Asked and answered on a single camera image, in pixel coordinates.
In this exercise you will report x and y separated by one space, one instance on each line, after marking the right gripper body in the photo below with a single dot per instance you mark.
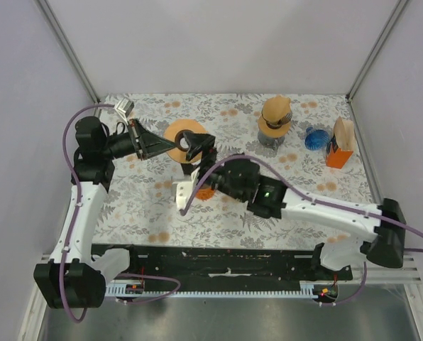
209 160

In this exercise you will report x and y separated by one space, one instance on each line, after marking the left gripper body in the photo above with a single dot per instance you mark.
135 133

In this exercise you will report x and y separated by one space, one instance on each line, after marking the glass coffee server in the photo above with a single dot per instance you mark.
270 142

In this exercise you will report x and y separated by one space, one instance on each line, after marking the brown paper coffee filter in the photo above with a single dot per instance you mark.
276 111

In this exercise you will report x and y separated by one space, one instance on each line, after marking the orange coffee filter box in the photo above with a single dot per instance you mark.
342 143

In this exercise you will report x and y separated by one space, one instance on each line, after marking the orange glass dripper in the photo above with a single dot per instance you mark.
205 194

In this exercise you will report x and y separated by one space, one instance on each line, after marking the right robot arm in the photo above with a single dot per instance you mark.
374 233

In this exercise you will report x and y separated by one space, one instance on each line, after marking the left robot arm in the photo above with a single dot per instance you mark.
71 277

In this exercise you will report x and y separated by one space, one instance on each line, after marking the floral table mat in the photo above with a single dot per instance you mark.
140 207

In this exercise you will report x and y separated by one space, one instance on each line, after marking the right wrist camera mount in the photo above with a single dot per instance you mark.
183 189

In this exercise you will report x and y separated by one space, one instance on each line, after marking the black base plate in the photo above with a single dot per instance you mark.
204 264

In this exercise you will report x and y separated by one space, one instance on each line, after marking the blue cable duct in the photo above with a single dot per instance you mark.
234 287

